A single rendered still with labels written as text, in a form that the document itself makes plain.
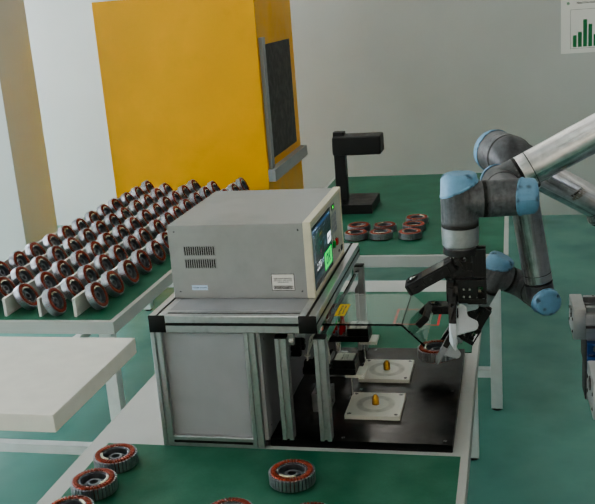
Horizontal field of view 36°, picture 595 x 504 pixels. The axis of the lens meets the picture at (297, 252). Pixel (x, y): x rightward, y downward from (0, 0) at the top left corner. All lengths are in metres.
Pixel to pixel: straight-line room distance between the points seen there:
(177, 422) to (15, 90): 4.08
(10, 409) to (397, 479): 0.97
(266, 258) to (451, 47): 5.41
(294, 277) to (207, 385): 0.36
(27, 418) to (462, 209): 0.91
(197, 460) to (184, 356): 0.27
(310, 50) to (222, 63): 1.86
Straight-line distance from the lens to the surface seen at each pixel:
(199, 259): 2.43
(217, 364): 2.37
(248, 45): 5.98
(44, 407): 1.70
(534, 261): 2.50
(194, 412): 2.45
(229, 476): 2.32
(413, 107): 7.70
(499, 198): 1.85
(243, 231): 2.37
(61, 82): 8.57
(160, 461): 2.43
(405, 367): 2.77
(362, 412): 2.51
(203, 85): 6.10
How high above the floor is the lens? 1.86
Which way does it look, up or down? 15 degrees down
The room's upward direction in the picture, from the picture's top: 4 degrees counter-clockwise
